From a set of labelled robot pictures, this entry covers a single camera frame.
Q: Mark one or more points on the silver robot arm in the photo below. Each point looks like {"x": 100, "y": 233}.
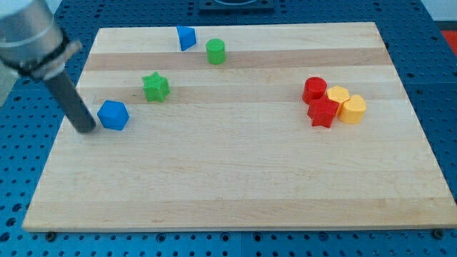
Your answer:
{"x": 34, "y": 45}

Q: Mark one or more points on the wooden board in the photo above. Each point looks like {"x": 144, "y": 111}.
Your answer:
{"x": 232, "y": 147}

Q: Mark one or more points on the green cylinder block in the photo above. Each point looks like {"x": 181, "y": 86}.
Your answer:
{"x": 215, "y": 51}

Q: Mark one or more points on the green star block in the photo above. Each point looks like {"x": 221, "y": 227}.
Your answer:
{"x": 155, "y": 87}

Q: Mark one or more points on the red cylinder block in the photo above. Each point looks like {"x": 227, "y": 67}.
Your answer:
{"x": 313, "y": 88}

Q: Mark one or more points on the red star block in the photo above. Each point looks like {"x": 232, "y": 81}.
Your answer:
{"x": 322, "y": 111}

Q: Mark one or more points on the blue wedge block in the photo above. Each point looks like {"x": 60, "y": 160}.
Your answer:
{"x": 187, "y": 37}

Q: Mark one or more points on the yellow hexagon block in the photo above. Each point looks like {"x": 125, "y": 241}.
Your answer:
{"x": 338, "y": 94}

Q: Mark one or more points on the blue hexagon block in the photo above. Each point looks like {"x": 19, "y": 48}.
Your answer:
{"x": 113, "y": 115}

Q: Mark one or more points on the yellow heart block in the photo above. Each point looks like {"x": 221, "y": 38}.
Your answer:
{"x": 353, "y": 110}

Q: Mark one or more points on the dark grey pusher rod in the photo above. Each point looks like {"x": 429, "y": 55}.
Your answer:
{"x": 64, "y": 91}

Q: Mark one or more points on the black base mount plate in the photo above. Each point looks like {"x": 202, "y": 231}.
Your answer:
{"x": 206, "y": 6}

